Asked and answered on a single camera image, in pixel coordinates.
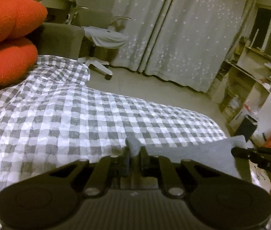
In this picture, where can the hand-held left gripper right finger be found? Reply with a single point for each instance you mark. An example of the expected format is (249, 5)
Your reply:
(144, 158)

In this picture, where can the wooden shelf unit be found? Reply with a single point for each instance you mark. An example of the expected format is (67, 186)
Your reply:
(243, 76)

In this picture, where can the grey knit sweater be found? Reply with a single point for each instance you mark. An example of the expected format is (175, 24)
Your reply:
(197, 153)

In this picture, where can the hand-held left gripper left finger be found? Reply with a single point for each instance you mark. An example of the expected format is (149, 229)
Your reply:
(126, 163)

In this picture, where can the white cardboard box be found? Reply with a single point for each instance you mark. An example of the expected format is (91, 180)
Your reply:
(238, 117)

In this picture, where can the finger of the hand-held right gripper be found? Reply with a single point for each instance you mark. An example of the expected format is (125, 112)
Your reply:
(243, 153)

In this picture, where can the grey white checkered quilt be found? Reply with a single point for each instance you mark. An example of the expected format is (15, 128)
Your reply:
(78, 115)

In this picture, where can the clear plastic bag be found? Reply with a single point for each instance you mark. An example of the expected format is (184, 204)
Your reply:
(251, 110)

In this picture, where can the star patterned curtain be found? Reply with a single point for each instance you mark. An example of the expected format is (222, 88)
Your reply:
(185, 28)

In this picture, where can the white desk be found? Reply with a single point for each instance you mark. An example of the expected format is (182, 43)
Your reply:
(54, 0)

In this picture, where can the white office chair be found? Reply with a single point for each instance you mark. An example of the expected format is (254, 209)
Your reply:
(106, 38)

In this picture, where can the orange puffy cushion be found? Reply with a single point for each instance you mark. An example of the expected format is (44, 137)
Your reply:
(8, 19)

